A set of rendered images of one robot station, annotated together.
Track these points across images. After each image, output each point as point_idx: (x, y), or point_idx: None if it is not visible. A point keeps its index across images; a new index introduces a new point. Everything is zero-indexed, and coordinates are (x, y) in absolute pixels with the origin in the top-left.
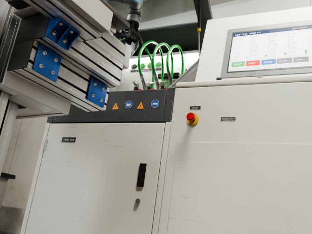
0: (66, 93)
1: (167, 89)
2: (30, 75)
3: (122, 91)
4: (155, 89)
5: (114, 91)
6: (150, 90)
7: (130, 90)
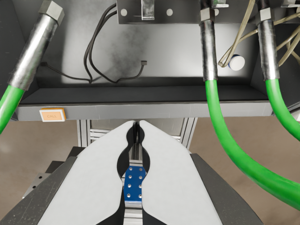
0: None
1: (271, 115)
2: None
3: (179, 117)
4: (248, 116)
5: (160, 118)
6: (237, 116)
7: (197, 117)
